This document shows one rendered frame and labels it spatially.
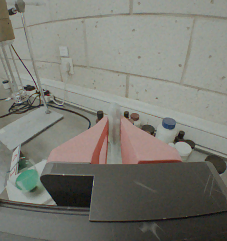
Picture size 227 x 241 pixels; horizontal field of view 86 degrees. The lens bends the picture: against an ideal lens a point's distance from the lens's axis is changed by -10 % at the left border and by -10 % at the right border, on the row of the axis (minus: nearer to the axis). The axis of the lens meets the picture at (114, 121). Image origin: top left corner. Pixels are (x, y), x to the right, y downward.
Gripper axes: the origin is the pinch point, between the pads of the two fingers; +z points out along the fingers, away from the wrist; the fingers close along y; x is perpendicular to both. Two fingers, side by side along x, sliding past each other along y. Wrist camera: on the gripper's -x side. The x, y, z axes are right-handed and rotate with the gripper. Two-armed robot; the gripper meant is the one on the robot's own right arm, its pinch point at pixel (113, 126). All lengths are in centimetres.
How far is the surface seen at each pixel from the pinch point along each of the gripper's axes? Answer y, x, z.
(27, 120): 45, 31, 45
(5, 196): 28.7, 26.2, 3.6
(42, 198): 16.6, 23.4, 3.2
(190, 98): -29.1, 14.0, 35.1
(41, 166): 20.4, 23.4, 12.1
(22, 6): 36, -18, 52
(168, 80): -20.9, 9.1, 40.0
